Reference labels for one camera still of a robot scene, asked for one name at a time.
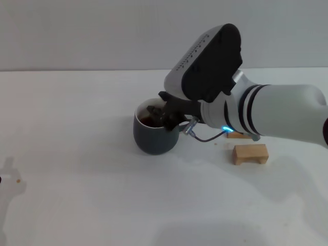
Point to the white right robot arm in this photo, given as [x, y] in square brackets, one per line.
[276, 110]

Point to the dark brown coffee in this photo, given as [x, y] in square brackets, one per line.
[150, 121]

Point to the dark grey ceramic mug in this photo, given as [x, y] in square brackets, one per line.
[153, 141]

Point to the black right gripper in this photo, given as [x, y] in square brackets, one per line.
[187, 109]

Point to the light notched wooden block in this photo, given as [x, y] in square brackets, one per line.
[248, 152]

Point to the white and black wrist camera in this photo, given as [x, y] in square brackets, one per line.
[205, 64]

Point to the orange-brown wooden block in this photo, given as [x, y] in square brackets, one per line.
[237, 135]

